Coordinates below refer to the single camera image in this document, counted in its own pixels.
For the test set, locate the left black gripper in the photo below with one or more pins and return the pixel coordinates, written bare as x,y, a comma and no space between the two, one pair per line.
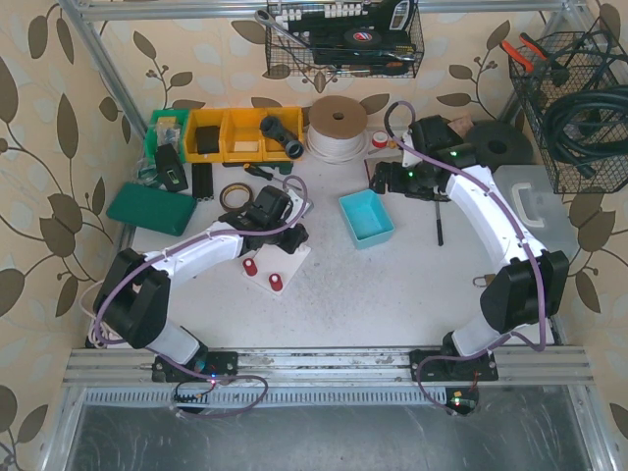
287,237

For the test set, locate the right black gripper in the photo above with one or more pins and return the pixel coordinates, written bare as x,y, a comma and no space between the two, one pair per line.
384,178

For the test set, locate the large red spring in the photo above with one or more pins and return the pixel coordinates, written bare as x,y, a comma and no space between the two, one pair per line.
250,267
275,282

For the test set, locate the brown tape roll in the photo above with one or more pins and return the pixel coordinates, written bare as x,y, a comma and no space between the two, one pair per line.
236,197

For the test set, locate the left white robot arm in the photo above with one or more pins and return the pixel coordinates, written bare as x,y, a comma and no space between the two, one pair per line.
133,299

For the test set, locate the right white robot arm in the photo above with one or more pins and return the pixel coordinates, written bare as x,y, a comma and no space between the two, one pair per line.
530,279

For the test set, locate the beige work glove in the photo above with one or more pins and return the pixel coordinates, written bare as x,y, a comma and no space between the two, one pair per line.
370,166

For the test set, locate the red white tape roll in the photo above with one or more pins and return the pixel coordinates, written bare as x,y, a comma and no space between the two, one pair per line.
379,139

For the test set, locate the blue plastic tray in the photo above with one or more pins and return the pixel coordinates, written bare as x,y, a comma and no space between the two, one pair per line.
366,218

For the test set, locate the small claw hammer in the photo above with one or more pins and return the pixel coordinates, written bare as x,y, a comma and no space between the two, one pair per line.
439,225

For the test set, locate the black sanding block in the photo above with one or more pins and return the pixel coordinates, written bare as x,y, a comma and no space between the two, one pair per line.
461,126

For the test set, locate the black ribbed bar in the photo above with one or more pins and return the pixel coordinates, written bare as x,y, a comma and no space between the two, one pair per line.
202,181

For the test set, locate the black rubber disc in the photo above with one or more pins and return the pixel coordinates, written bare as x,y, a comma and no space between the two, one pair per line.
498,144

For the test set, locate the yellow parts bin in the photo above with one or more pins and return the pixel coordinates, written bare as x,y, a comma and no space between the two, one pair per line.
241,140

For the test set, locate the black pipe fitting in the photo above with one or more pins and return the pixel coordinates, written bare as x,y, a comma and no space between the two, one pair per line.
272,128

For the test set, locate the green plastic case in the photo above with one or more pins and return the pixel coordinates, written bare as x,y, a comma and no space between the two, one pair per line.
152,209

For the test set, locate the black block in bin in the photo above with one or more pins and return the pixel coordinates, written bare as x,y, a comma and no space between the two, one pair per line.
208,139

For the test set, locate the black battery charger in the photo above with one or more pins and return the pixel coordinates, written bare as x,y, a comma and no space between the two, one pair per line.
169,168

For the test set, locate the brass padlock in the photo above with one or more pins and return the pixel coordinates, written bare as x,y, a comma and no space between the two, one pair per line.
483,281

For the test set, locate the translucent teal storage box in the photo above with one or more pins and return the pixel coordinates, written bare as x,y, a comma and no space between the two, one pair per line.
527,190

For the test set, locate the green parts bin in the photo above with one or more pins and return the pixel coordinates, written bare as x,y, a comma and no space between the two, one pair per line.
165,127

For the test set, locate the white peg base plate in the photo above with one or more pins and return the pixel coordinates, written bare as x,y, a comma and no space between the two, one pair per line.
270,259

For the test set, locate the white cable spool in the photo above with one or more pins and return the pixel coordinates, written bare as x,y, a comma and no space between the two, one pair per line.
337,131

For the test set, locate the top wire basket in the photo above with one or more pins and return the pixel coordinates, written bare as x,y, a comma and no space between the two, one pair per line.
329,40

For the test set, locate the wire basket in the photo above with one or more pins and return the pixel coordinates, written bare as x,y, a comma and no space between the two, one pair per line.
577,110
329,40

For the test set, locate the orange handled pliers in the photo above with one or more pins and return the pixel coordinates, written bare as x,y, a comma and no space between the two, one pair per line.
524,56

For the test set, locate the right wire basket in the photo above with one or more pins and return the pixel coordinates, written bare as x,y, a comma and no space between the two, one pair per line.
577,110

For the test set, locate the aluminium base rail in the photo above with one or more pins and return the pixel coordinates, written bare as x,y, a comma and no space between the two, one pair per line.
310,376

